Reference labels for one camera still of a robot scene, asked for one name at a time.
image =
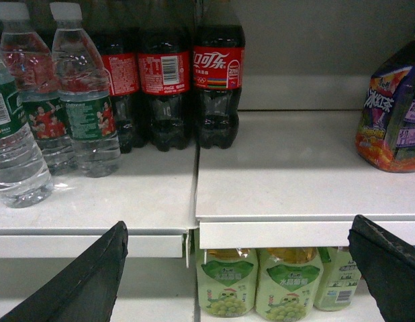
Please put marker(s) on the green grape drink bottle right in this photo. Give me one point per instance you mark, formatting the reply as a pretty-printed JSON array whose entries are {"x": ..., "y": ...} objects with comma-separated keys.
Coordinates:
[{"x": 339, "y": 279}]

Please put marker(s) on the water bottle front left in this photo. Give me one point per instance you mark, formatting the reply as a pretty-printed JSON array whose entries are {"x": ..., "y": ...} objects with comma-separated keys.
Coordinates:
[{"x": 25, "y": 179}]

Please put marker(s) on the cola bottle left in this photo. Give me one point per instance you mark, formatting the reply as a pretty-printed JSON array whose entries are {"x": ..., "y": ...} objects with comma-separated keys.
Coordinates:
[{"x": 119, "y": 59}]

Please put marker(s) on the cola bottle red logo label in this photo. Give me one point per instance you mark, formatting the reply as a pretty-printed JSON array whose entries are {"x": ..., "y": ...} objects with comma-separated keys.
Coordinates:
[{"x": 218, "y": 60}]

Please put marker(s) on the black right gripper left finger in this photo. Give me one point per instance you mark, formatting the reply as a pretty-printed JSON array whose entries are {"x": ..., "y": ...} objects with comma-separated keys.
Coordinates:
[{"x": 86, "y": 289}]

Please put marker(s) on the white shelf board left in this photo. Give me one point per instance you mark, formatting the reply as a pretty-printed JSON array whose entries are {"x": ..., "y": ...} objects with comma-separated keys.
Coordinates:
[{"x": 152, "y": 193}]

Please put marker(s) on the purple iced tea bottle pack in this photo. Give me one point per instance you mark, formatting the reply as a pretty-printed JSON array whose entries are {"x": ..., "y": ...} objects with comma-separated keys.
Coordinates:
[{"x": 385, "y": 135}]

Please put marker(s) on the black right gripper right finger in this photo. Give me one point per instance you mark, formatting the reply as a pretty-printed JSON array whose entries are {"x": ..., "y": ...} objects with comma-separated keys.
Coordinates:
[{"x": 387, "y": 263}]

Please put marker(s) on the green grape drink bottle middle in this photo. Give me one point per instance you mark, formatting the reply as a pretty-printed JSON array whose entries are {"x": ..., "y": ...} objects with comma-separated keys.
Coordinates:
[{"x": 288, "y": 279}]

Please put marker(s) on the green grape drink bottle left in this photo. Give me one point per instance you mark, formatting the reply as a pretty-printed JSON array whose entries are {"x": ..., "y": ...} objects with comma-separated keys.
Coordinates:
[{"x": 226, "y": 281}]

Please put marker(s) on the cola bottle barcode label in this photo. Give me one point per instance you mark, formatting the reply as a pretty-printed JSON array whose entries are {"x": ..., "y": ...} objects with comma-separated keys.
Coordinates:
[{"x": 163, "y": 60}]

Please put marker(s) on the water bottle red athletes label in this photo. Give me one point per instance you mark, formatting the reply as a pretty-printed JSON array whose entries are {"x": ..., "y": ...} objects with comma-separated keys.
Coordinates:
[{"x": 29, "y": 61}]

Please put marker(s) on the white shelf board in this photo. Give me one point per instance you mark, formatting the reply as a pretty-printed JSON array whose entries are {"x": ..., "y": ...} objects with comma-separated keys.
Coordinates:
[
  {"x": 293, "y": 178},
  {"x": 152, "y": 193}
]

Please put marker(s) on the white shelf board right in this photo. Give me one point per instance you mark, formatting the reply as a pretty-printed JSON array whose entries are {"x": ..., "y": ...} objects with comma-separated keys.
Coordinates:
[{"x": 293, "y": 178}]

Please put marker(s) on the green grape drink bottle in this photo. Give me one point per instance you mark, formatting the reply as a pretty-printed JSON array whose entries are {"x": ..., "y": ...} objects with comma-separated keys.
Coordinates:
[
  {"x": 339, "y": 279},
  {"x": 288, "y": 279},
  {"x": 226, "y": 281}
]

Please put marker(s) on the water bottle green athletes label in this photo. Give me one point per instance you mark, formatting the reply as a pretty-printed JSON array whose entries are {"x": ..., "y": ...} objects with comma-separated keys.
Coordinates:
[{"x": 84, "y": 92}]

